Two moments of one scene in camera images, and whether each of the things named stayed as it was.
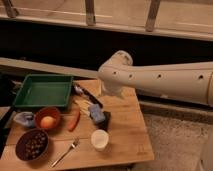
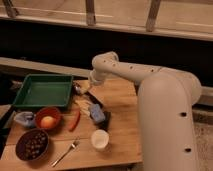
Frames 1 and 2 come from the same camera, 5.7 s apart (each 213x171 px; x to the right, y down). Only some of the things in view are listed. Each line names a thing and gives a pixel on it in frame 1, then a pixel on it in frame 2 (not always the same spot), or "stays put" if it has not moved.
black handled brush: [81, 90] stays put
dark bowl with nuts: [32, 144] stays put
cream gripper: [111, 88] to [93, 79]
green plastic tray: [44, 90] stays put
